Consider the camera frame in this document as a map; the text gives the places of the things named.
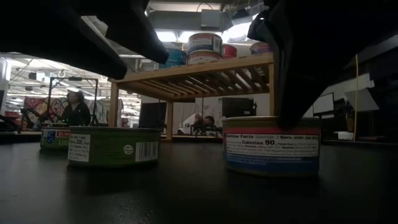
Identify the black monitor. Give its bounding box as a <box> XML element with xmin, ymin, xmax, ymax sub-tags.
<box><xmin>221</xmin><ymin>97</ymin><xmax>258</xmax><ymax>118</ymax></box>
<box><xmin>137</xmin><ymin>101</ymin><xmax>168</xmax><ymax>129</ymax></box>

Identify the colourful patterned quilt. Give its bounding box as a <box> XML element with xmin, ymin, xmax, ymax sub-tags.
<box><xmin>22</xmin><ymin>96</ymin><xmax>68</xmax><ymax>127</ymax></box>

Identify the person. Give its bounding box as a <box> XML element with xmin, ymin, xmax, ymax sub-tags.
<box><xmin>177</xmin><ymin>112</ymin><xmax>223</xmax><ymax>136</ymax></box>
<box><xmin>60</xmin><ymin>89</ymin><xmax>92</xmax><ymax>127</ymax></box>

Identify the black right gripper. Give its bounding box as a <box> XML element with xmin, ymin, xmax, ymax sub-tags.
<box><xmin>267</xmin><ymin>0</ymin><xmax>398</xmax><ymax>129</ymax></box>

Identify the green label tuna can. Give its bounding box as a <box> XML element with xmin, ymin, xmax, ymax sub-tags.
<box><xmin>40</xmin><ymin>126</ymin><xmax>71</xmax><ymax>151</ymax></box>
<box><xmin>67</xmin><ymin>126</ymin><xmax>162</xmax><ymax>168</ymax></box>

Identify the wooden slatted shelf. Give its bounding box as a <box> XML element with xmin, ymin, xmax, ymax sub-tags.
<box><xmin>107</xmin><ymin>52</ymin><xmax>277</xmax><ymax>141</ymax></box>

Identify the black metal rack frame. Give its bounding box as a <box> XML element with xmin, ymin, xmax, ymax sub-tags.
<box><xmin>48</xmin><ymin>76</ymin><xmax>100</xmax><ymax>127</ymax></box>

